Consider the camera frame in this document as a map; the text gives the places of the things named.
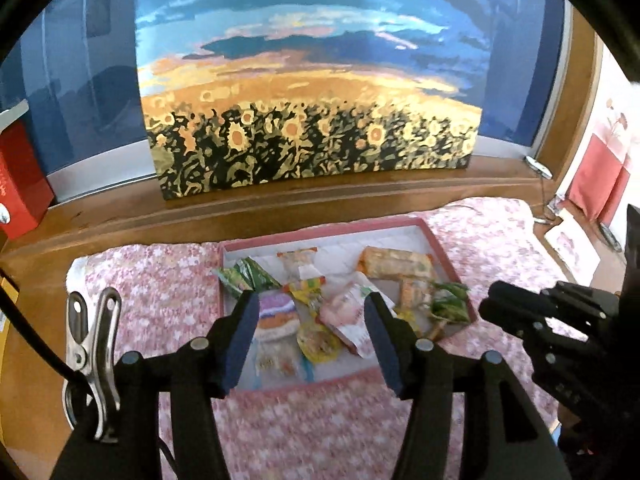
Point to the metal spring clip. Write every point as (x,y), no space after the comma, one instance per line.
(92,370)

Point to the small pink floral canvas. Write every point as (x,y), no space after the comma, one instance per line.
(570,250)

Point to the red box with white lid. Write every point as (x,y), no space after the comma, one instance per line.
(22,180)

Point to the pink white drink pouch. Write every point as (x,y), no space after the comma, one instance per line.
(350,315)

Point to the sunflower field painting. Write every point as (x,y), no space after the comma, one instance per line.
(310,85)

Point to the orange yellow striped box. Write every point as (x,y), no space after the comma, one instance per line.
(6,310)

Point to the clear gummy candy packet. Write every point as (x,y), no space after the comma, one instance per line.
(422,325)

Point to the blue glass window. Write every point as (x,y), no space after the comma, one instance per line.
(75,110)

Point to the red white floral curtain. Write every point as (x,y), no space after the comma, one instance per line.
(600,170)

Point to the shallow pink box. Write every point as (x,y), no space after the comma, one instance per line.
(345,245)

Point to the pink floral blanket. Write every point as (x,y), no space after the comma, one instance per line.
(320,430)

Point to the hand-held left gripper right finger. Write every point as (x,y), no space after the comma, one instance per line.
(385,345)

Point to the clear blue-edged snack packet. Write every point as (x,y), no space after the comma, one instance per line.
(280,365)

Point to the yellow snack packet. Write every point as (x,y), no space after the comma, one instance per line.
(306,292)
(315,342)

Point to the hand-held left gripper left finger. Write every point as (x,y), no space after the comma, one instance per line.
(240,347)

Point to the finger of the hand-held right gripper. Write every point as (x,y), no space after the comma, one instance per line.
(520,300)
(540,345)

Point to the green white snack packet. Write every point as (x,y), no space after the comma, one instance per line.
(450,301)

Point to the orange brown snack packet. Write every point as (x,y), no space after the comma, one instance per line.
(395,262)

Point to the metal window latch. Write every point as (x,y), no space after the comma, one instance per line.
(537,166)

